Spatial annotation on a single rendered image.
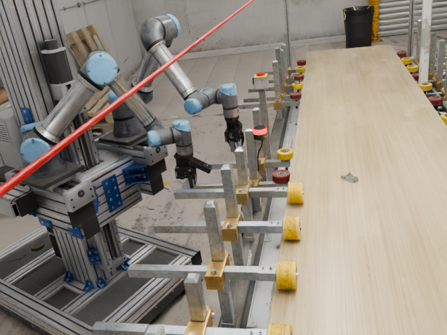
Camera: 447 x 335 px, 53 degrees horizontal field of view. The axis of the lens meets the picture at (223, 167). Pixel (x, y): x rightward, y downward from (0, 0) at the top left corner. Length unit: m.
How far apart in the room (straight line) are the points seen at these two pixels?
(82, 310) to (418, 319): 1.80
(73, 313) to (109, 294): 0.21
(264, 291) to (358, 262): 0.48
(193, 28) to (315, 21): 2.49
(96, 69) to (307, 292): 1.13
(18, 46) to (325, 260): 1.57
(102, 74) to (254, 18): 7.99
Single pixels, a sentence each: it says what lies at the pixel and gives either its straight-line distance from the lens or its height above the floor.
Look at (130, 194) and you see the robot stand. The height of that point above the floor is 0.75.
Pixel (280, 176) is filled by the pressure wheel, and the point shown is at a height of 0.91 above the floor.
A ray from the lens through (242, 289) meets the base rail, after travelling 1.71.
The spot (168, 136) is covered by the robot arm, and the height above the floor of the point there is 1.13.
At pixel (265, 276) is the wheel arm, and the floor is 0.95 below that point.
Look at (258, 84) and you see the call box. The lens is 2.43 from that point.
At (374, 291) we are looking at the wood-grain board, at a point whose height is 0.90.
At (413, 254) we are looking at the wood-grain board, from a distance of 1.53.
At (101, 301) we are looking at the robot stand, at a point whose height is 0.21.
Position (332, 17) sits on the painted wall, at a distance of 9.80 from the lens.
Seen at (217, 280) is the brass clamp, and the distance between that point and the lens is 1.35.
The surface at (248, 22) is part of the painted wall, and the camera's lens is 9.72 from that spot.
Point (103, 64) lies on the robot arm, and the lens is 1.85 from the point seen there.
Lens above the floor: 1.79
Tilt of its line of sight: 24 degrees down
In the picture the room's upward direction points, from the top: 8 degrees counter-clockwise
